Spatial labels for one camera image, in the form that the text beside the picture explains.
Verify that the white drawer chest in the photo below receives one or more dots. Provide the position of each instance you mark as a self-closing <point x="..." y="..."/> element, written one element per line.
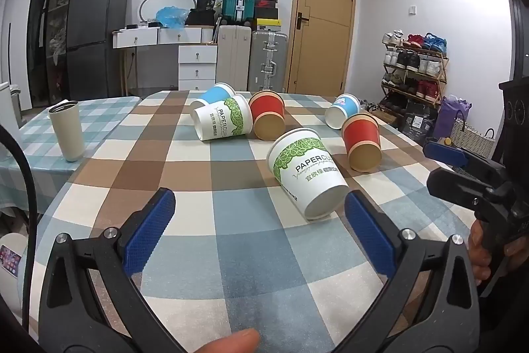
<point x="197" y="65"/>

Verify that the white dressing table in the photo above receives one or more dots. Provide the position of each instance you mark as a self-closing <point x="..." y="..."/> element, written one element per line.
<point x="140" y="36"/>

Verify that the red and black shoe box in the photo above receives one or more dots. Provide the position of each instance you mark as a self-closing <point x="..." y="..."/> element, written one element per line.
<point x="265" y="3"/>

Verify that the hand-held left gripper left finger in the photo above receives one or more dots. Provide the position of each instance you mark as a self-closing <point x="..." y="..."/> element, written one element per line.
<point x="148" y="231"/>

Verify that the smartphone with colourful screen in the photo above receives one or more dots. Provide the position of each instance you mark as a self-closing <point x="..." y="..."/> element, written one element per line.
<point x="9" y="258"/>

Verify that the silver suitcase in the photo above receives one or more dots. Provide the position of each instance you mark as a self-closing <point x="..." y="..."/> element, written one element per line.
<point x="268" y="59"/>

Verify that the blue plastic bag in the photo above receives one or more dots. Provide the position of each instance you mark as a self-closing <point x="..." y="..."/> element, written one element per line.
<point x="171" y="17"/>

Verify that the beige suitcase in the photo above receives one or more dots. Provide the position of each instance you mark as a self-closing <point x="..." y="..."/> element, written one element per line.
<point x="233" y="57"/>

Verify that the white cup green leaf print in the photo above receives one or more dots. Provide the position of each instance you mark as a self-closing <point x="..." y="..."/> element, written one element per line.
<point x="308" y="171"/>
<point x="223" y="119"/>

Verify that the black floor bag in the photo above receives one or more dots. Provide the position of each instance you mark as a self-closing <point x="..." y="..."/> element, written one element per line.
<point x="419" y="123"/>

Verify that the person's left hand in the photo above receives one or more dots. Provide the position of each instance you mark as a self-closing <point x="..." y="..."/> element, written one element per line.
<point x="231" y="341"/>

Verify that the blue cup with picture print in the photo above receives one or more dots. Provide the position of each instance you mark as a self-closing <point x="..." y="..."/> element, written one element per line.
<point x="344" y="110"/>

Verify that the yellow shoe box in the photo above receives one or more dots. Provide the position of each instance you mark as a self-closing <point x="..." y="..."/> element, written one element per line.
<point x="268" y="22"/>

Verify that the wooden shoe rack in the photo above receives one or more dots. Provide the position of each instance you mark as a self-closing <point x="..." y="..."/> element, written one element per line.
<point x="443" y="65"/>

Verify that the plain blue paper cup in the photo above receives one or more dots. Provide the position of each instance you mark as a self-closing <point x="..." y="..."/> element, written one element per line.
<point x="215" y="93"/>

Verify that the woven basket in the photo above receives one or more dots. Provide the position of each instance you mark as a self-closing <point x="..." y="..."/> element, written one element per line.
<point x="471" y="140"/>

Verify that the oval mirror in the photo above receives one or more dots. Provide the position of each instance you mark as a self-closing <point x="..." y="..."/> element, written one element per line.
<point x="142" y="5"/>

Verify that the person's right hand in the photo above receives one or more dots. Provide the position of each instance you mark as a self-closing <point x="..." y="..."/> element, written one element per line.
<point x="477" y="253"/>

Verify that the red and brown paper cup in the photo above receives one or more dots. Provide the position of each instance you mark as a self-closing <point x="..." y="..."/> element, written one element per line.
<point x="268" y="115"/>
<point x="361" y="140"/>

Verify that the grey refrigerator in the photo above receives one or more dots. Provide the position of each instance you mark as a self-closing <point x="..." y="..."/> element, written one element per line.
<point x="97" y="34"/>

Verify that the dark glass cabinet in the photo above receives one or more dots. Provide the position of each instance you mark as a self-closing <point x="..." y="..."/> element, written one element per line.
<point x="51" y="5"/>

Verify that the beige steel tumbler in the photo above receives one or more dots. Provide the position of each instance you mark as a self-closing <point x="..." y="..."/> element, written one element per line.
<point x="68" y="131"/>

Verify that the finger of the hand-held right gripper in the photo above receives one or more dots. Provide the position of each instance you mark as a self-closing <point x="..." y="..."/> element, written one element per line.
<point x="452" y="184"/>
<point x="444" y="153"/>

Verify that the light blue checkered tablecloth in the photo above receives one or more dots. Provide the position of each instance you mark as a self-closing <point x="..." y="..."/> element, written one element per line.
<point x="37" y="138"/>

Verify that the purple bag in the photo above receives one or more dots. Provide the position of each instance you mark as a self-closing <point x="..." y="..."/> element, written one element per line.
<point x="448" y="119"/>

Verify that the wooden door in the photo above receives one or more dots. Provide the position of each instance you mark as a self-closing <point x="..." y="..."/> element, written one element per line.
<point x="322" y="18"/>

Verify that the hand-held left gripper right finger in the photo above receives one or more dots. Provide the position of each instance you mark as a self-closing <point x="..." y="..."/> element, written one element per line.
<point x="370" y="237"/>

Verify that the shoe rack with shoes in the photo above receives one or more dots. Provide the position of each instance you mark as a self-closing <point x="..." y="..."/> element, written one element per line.
<point x="413" y="63"/>

